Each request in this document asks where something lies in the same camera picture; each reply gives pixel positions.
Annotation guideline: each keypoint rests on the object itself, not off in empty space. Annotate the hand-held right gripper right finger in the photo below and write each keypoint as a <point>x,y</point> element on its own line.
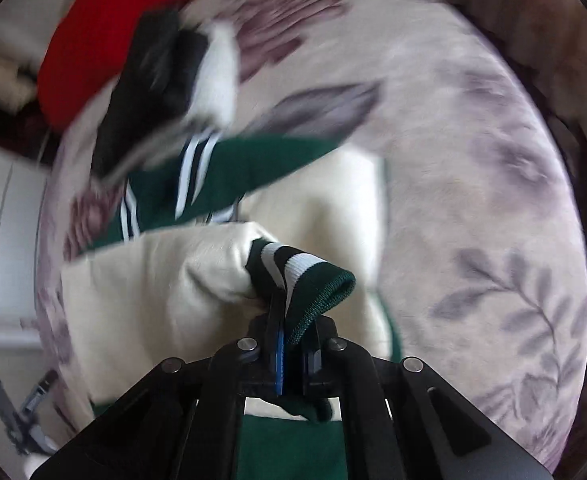
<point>313,366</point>

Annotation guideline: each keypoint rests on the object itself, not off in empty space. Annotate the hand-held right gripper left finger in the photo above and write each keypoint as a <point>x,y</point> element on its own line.
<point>279,362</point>

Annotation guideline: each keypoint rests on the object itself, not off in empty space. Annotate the green and cream fleece jacket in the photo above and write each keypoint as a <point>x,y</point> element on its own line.
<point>173,285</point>

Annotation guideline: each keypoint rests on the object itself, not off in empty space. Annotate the white cabinet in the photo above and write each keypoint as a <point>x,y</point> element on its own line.
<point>3,240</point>

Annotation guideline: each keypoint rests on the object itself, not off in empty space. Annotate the black and white garment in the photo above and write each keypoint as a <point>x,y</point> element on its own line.
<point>143,100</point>

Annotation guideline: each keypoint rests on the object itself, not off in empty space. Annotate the beige cloth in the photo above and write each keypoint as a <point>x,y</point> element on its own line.
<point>0,77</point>

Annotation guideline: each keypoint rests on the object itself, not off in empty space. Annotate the red garment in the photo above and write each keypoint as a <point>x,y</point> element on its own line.
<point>93,35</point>

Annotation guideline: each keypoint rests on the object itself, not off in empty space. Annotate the brown wooden furniture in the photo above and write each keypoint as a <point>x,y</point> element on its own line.
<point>538,15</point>

